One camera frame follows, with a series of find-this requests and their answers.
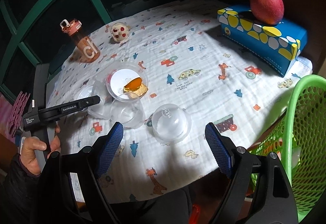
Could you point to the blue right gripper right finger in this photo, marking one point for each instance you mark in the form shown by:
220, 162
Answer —
218, 149

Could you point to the person's left hand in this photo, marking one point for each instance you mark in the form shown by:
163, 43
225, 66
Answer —
28, 158

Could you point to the white round lid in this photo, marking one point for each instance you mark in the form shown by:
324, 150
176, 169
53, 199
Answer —
84, 92

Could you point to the cream skull toy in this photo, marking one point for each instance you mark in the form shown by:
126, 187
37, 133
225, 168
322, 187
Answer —
120, 32

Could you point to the clear plastic dome lid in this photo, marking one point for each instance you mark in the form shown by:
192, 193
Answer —
170, 124

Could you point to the dark sleeve forearm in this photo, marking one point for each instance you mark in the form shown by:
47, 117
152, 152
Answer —
23, 195

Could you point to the white cartoon print tablecloth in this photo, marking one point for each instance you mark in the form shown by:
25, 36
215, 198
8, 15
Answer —
181, 53

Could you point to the pink perforated mat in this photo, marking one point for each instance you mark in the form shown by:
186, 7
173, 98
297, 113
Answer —
15, 118

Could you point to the green mesh trash basket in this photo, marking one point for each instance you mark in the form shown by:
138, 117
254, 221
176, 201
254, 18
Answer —
299, 141

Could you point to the clear round container white base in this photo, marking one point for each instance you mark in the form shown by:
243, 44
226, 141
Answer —
120, 74

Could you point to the blue yellow tissue box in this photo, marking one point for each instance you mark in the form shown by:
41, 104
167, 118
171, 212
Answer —
278, 45

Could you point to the pink water bottle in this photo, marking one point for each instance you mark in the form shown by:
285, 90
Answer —
89, 51

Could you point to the green window frame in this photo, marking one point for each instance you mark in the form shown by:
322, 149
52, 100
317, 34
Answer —
30, 34

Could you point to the orange bread piece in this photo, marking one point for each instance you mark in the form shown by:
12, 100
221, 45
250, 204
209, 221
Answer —
135, 88

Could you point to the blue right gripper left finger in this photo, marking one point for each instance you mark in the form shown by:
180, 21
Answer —
110, 146

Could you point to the red apple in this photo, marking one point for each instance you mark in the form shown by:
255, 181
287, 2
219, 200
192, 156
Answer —
268, 11

